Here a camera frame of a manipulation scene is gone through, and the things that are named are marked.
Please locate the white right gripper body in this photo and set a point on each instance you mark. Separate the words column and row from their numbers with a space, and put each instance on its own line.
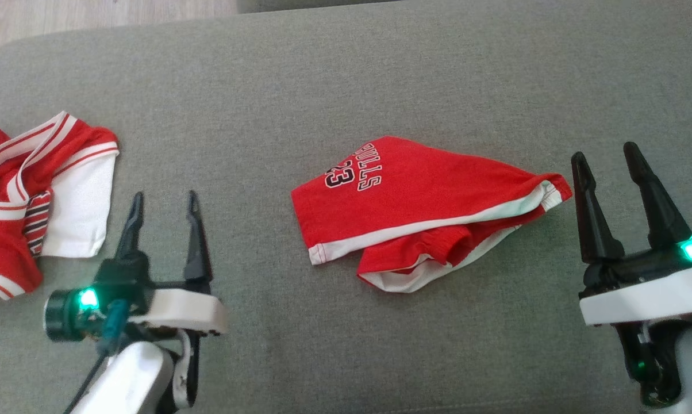
column 645, row 296

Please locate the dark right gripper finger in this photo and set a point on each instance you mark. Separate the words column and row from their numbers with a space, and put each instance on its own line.
column 596, row 224
column 662, row 213

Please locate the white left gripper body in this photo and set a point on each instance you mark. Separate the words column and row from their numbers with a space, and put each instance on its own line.
column 185, row 310

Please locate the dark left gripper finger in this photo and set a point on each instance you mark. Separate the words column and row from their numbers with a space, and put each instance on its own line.
column 198, row 253
column 130, row 236

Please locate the red and white jersey shirt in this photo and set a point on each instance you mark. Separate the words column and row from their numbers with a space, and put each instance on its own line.
column 76, row 213

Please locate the red Bulls shorts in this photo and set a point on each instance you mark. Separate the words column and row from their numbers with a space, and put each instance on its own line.
column 415, row 201

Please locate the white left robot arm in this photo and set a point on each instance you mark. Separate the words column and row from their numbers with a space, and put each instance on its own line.
column 127, row 379

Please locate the large grey sofa seat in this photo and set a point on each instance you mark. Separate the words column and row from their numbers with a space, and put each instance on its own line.
column 380, row 86

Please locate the grey stitched sofa cushion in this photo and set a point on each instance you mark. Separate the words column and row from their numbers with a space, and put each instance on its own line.
column 311, row 4

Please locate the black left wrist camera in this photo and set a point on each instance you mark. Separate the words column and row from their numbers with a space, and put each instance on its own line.
column 122, row 282

